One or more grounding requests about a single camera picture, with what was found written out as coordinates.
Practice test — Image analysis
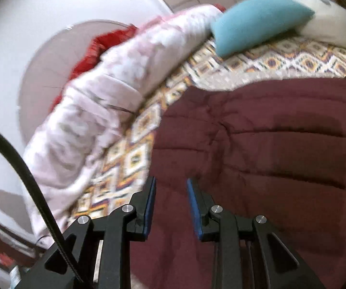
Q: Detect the black cable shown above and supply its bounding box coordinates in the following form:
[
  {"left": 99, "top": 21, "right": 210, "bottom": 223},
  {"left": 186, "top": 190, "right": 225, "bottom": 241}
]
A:
[{"left": 0, "top": 120, "right": 83, "bottom": 280}]

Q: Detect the maroon quilted jacket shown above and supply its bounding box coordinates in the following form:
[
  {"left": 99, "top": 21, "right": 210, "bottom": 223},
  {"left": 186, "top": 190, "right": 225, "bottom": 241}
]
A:
[{"left": 128, "top": 77, "right": 346, "bottom": 289}]

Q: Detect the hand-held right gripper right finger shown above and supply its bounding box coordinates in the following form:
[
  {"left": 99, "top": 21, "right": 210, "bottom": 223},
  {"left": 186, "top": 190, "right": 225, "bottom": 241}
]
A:
[{"left": 186, "top": 177, "right": 327, "bottom": 289}]

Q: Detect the red blanket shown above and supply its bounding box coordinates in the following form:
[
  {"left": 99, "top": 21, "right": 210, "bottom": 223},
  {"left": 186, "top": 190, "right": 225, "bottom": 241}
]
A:
[{"left": 51, "top": 4, "right": 228, "bottom": 112}]

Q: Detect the patterned bed sheet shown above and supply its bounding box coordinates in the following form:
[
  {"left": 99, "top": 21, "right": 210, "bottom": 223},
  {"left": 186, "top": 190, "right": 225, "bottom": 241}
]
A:
[{"left": 67, "top": 34, "right": 346, "bottom": 220}]

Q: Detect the white fluffy blanket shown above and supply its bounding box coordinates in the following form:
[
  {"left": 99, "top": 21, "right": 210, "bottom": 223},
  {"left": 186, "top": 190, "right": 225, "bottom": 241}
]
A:
[{"left": 22, "top": 4, "right": 223, "bottom": 241}]

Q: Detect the round padded headboard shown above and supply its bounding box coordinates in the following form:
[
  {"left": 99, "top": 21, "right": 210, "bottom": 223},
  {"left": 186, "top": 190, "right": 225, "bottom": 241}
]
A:
[{"left": 18, "top": 20, "right": 131, "bottom": 148}]

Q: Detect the white pillow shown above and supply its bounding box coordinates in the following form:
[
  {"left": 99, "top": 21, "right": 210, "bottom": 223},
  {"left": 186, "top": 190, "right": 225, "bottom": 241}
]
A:
[{"left": 292, "top": 0, "right": 346, "bottom": 52}]

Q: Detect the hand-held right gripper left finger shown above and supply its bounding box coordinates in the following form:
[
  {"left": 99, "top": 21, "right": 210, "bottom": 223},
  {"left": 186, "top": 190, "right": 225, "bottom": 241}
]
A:
[{"left": 13, "top": 176, "right": 157, "bottom": 289}]

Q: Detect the teal pillow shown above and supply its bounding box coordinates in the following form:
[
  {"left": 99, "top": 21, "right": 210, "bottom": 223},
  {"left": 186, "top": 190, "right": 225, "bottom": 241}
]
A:
[{"left": 211, "top": 0, "right": 316, "bottom": 58}]

